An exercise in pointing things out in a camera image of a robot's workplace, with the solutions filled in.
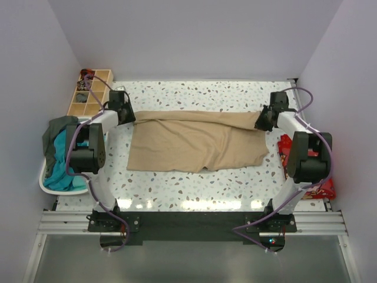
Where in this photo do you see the beige t shirt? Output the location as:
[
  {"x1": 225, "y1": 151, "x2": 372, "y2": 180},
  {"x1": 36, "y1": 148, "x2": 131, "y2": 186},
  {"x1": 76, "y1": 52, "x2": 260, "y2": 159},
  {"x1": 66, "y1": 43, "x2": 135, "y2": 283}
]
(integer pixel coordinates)
[{"x1": 127, "y1": 111, "x2": 269, "y2": 173}]

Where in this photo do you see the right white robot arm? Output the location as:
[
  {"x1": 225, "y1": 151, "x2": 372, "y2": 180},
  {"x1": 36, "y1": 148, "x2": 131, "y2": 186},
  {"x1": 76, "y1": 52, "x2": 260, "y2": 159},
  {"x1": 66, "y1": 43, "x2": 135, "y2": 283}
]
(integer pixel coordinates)
[{"x1": 249, "y1": 90, "x2": 332, "y2": 232}]

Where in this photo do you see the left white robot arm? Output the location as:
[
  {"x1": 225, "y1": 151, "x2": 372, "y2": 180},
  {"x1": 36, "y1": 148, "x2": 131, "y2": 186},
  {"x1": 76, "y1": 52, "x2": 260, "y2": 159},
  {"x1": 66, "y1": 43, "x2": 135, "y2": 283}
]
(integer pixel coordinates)
[{"x1": 65, "y1": 90, "x2": 135, "y2": 236}]

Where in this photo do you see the wooden compartment organizer box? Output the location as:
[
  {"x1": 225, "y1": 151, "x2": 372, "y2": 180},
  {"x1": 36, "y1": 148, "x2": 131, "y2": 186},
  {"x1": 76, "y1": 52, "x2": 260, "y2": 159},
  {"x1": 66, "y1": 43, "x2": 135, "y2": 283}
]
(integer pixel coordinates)
[{"x1": 67, "y1": 69, "x2": 114, "y2": 117}]

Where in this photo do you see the grey item in organizer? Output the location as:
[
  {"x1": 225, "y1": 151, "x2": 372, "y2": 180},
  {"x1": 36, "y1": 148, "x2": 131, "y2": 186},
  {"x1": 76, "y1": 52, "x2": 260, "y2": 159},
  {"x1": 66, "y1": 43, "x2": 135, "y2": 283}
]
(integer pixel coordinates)
[{"x1": 74, "y1": 93, "x2": 88, "y2": 103}]

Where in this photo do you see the dark patterned item in organizer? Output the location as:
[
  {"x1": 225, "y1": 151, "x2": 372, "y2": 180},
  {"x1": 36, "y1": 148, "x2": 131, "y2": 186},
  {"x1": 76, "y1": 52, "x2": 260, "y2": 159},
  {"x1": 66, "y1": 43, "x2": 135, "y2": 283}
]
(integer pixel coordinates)
[{"x1": 77, "y1": 79, "x2": 92, "y2": 91}]

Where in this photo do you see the orange black item in organizer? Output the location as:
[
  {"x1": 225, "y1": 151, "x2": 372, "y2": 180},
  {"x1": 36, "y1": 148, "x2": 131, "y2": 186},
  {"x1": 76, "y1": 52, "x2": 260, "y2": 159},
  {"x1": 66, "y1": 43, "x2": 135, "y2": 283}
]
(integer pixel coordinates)
[{"x1": 80, "y1": 68, "x2": 95, "y2": 78}]

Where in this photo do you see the dark grey t shirt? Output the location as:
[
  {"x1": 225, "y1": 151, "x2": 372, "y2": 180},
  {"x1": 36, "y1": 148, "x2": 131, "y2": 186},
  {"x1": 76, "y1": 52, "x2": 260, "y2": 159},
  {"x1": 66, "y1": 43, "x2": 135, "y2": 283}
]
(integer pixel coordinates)
[{"x1": 42, "y1": 116, "x2": 78, "y2": 178}]

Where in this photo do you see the light mint t shirt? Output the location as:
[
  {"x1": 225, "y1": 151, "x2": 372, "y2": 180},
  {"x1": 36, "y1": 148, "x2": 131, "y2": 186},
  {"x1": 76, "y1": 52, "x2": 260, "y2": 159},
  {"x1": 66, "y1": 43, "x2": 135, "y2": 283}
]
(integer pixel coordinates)
[{"x1": 71, "y1": 176, "x2": 87, "y2": 192}]

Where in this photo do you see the red cartoon folded t shirt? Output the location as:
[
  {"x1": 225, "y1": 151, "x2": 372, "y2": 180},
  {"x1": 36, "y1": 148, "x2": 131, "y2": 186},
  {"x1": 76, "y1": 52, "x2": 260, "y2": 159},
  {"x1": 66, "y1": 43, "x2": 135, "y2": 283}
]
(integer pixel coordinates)
[{"x1": 277, "y1": 132, "x2": 336, "y2": 200}]

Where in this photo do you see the teal blue t shirt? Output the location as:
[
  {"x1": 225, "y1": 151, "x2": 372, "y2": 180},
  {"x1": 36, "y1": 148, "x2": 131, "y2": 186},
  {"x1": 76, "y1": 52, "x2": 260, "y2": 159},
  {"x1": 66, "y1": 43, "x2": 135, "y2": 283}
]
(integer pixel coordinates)
[{"x1": 43, "y1": 130, "x2": 74, "y2": 192}]

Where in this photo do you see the white laundry basket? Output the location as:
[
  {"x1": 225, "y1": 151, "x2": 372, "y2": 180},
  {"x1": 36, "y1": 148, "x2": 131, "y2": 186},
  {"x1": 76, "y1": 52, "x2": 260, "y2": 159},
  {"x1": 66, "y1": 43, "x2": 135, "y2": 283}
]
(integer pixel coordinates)
[{"x1": 39, "y1": 116, "x2": 105, "y2": 195}]

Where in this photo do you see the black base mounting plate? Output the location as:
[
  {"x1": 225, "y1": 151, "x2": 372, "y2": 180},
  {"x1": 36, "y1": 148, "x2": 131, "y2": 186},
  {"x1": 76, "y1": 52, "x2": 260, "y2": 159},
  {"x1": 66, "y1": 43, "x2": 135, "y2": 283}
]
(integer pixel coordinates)
[{"x1": 87, "y1": 211, "x2": 297, "y2": 252}]

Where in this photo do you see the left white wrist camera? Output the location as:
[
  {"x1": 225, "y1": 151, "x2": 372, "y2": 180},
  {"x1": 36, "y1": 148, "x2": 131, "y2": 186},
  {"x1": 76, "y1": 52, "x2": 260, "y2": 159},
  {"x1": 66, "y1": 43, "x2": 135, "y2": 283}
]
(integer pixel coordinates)
[{"x1": 114, "y1": 85, "x2": 126, "y2": 91}]

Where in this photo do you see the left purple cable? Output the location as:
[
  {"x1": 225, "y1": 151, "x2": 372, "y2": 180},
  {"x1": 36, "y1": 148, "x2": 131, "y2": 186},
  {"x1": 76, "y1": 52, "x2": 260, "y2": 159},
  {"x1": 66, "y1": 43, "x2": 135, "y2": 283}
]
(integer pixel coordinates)
[{"x1": 65, "y1": 74, "x2": 131, "y2": 254}]

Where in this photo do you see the aluminium rail frame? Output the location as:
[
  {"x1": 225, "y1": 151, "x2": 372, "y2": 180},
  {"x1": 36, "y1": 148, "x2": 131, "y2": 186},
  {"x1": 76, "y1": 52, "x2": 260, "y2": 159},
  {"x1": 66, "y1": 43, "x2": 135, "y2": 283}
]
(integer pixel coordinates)
[{"x1": 35, "y1": 210, "x2": 360, "y2": 282}]

